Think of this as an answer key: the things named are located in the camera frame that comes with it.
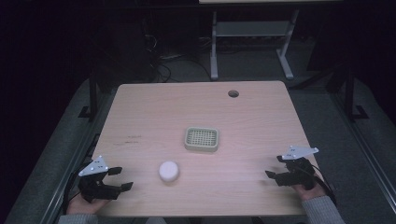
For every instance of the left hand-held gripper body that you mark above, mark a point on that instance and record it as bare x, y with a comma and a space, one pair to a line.
93, 168

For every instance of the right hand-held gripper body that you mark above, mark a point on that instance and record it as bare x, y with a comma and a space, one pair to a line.
299, 171

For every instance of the white round soap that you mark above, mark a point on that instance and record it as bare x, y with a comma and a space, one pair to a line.
169, 171

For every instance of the green soap dish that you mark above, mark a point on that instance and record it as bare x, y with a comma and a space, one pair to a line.
201, 139

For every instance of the person's right hand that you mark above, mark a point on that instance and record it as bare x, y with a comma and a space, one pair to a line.
308, 193

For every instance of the person's left hand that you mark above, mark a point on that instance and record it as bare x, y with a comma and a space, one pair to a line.
81, 206

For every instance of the black metal stand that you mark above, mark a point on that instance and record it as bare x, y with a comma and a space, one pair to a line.
350, 93
92, 96

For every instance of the grey metal frame rail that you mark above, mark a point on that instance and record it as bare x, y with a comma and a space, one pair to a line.
364, 146
73, 165

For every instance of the white metal desk frame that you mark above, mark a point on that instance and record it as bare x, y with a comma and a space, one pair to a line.
249, 29

